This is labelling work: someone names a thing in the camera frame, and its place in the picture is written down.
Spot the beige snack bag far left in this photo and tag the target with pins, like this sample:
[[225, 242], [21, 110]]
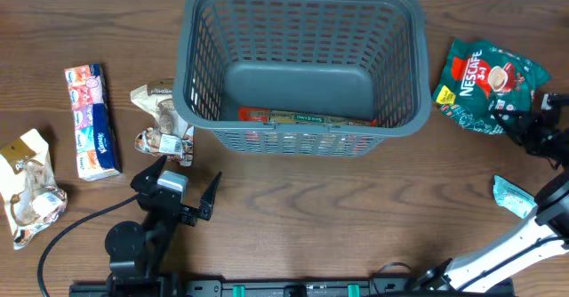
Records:
[[32, 199]]

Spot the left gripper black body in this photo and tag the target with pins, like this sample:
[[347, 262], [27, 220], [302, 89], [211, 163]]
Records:
[[179, 208]]

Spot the light teal small packet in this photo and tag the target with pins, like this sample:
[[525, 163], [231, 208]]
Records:
[[512, 197]]

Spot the beige mushroom snack bag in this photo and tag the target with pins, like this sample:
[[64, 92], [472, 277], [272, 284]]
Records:
[[171, 135]]

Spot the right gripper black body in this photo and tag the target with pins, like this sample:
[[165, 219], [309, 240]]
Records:
[[547, 136]]

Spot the orange red noodle packet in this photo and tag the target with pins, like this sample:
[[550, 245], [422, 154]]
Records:
[[271, 116]]

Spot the green Nescafe coffee bag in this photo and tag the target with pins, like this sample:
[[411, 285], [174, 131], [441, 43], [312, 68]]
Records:
[[479, 77]]

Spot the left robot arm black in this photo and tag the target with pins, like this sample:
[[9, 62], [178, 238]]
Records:
[[136, 249]]

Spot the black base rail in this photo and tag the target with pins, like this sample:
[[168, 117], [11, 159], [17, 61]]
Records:
[[373, 287]]

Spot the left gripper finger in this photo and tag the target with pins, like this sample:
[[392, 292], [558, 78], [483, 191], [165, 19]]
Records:
[[207, 200], [147, 179]]

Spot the Kleenex tissue multipack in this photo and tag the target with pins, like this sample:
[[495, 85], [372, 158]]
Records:
[[96, 150]]

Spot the grey plastic basket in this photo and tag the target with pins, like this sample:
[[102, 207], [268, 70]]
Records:
[[360, 59]]

